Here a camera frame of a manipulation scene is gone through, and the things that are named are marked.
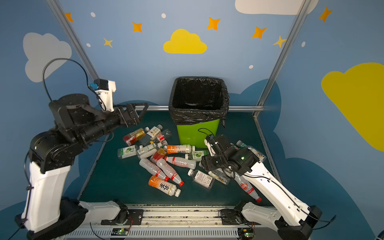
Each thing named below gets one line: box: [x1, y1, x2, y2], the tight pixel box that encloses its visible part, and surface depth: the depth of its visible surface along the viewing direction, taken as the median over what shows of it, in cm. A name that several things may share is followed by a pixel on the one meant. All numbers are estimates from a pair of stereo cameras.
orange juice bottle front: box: [148, 175, 182, 198], surface depth 82 cm
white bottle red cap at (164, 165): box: [156, 158, 184, 187], surface depth 88 cm
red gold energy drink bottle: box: [123, 128, 145, 146], surface depth 103 cm
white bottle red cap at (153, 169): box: [139, 158, 170, 182], surface depth 88 cm
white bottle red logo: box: [234, 172, 263, 203], surface depth 82 cm
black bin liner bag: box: [168, 76, 230, 128], surface depth 88 cm
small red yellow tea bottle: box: [152, 145, 167, 161], surface depth 95 cm
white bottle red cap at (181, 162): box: [163, 156, 197, 170], surface depth 92 cm
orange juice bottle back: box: [166, 144, 196, 155], surface depth 98 cm
